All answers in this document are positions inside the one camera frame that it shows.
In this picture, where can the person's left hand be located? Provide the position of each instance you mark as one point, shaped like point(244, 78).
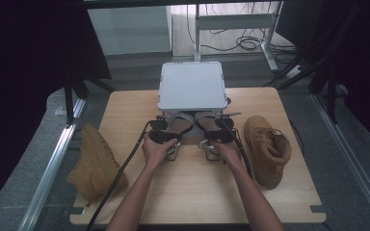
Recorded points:
point(155, 154)

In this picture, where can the white power strip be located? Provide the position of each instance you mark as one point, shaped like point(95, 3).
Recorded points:
point(294, 72)

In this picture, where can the white two-tier shoe rack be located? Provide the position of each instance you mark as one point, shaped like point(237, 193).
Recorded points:
point(191, 85)

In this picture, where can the aluminium rail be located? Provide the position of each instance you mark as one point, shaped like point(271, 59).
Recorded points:
point(49, 173)
point(347, 154)

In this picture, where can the silver high-heel sandal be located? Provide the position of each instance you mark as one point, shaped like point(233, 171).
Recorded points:
point(205, 118)
point(183, 120)

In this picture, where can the black metal stand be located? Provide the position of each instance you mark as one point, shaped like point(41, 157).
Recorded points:
point(332, 96)
point(69, 102)

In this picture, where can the grey partition panel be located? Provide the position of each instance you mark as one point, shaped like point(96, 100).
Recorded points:
point(128, 30)

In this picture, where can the dark curtain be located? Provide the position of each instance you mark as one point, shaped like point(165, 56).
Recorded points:
point(22, 80)
point(366, 64)

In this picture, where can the person's right hand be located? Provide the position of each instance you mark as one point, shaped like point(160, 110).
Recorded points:
point(231, 154)

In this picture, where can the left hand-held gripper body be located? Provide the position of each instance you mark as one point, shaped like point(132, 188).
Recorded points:
point(159, 134)

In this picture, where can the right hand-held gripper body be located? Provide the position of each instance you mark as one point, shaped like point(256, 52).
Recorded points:
point(226, 134)

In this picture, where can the tan suede boot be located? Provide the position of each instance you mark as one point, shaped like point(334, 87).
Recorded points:
point(93, 163)
point(265, 144)

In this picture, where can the white metal desk frame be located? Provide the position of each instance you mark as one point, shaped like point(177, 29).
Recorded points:
point(234, 21)

